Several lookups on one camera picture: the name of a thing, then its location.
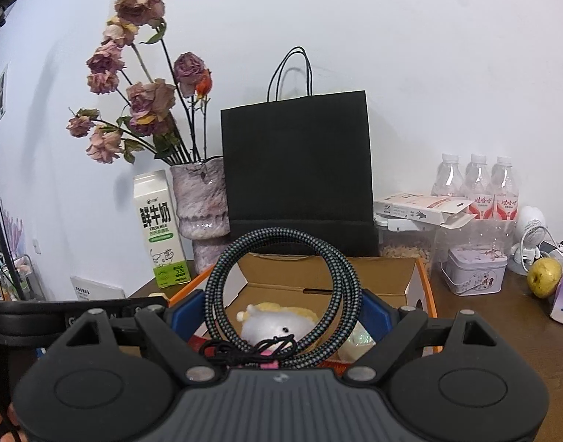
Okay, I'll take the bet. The white charging cable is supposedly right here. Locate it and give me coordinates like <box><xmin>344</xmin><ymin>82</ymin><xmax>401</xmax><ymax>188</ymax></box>
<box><xmin>539</xmin><ymin>225</ymin><xmax>563</xmax><ymax>259</ymax></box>

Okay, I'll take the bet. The pale tin box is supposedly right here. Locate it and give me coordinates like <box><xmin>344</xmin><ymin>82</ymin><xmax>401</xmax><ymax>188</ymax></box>
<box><xmin>440</xmin><ymin>242</ymin><xmax>509</xmax><ymax>296</ymax></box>

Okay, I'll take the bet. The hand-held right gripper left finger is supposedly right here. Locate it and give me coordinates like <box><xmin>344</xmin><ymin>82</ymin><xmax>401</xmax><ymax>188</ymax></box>
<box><xmin>65</xmin><ymin>290</ymin><xmax>218</xmax><ymax>385</ymax></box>

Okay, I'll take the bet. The dried rose bouquet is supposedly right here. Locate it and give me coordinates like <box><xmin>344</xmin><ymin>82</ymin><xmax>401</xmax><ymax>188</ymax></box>
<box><xmin>66</xmin><ymin>0</ymin><xmax>214</xmax><ymax>166</ymax></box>

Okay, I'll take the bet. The metal storage rack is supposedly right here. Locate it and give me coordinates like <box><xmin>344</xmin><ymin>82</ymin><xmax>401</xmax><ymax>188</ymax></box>
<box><xmin>0</xmin><ymin>244</ymin><xmax>47</xmax><ymax>302</ymax></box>

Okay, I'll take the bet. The small white fan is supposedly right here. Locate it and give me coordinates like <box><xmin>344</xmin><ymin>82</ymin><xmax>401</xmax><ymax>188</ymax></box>
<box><xmin>509</xmin><ymin>206</ymin><xmax>549</xmax><ymax>276</ymax></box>

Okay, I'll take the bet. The white and yellow plush toy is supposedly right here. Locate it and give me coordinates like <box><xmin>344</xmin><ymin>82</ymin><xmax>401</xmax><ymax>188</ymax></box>
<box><xmin>236</xmin><ymin>301</ymin><xmax>319</xmax><ymax>346</ymax></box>

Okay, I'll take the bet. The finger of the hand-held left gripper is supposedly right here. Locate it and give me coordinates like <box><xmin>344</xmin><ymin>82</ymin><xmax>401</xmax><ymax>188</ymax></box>
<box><xmin>124</xmin><ymin>298</ymin><xmax>168</xmax><ymax>319</ymax></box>

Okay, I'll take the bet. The pink mottled vase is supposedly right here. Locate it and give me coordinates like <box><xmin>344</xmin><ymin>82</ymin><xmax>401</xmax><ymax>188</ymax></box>
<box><xmin>170</xmin><ymin>157</ymin><xmax>231</xmax><ymax>274</ymax></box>

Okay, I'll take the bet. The yellow-green apple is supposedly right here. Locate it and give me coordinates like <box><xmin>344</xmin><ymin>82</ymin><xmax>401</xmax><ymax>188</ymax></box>
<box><xmin>526</xmin><ymin>258</ymin><xmax>563</xmax><ymax>299</ymax></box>

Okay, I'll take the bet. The milk carton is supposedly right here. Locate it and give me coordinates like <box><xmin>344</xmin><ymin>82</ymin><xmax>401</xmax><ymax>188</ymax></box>
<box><xmin>133</xmin><ymin>169</ymin><xmax>192</xmax><ymax>291</ymax></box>

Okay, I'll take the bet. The red cardboard box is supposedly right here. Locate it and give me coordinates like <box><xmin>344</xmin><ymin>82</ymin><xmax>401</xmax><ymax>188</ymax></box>
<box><xmin>168</xmin><ymin>251</ymin><xmax>444</xmax><ymax>364</ymax></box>

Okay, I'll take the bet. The purple flower wall sticker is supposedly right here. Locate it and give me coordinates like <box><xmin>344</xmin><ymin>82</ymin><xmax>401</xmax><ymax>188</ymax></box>
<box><xmin>0</xmin><ymin>200</ymin><xmax>24</xmax><ymax>254</ymax></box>

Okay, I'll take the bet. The white flat carton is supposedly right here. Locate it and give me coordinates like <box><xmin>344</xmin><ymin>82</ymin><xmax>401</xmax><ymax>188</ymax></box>
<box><xmin>373</xmin><ymin>192</ymin><xmax>478</xmax><ymax>228</ymax></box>

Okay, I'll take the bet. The black paper bag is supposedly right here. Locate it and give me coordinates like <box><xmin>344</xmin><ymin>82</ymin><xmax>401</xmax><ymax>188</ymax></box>
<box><xmin>221</xmin><ymin>47</ymin><xmax>380</xmax><ymax>256</ymax></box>

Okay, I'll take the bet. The clear storage container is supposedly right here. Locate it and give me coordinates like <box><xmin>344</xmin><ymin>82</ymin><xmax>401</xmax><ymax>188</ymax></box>
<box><xmin>376</xmin><ymin>216</ymin><xmax>437</xmax><ymax>279</ymax></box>

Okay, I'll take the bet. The braided charging cable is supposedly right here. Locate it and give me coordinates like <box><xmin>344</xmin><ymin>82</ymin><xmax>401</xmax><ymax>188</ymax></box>
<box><xmin>201</xmin><ymin>225</ymin><xmax>362</xmax><ymax>371</ymax></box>

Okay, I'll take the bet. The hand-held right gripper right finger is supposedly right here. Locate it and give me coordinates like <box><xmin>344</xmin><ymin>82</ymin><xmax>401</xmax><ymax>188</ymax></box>
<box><xmin>343</xmin><ymin>290</ymin><xmax>498</xmax><ymax>385</ymax></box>

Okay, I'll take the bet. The clear plastic cup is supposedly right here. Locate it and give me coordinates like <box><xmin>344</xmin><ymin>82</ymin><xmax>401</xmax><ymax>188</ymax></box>
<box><xmin>339</xmin><ymin>325</ymin><xmax>379</xmax><ymax>364</ymax></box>

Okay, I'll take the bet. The white printed board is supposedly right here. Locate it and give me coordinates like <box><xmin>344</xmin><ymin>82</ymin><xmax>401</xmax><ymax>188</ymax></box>
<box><xmin>70</xmin><ymin>276</ymin><xmax>126</xmax><ymax>300</ymax></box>

